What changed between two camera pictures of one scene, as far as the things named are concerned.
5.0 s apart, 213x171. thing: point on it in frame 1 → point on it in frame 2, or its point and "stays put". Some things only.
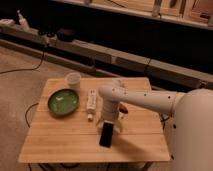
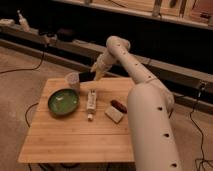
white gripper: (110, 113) → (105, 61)
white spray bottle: (23, 21) stays put
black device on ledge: (65, 34) stays put
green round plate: (63, 102) stays put
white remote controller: (91, 100) stays put
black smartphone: (106, 135) → (87, 76)
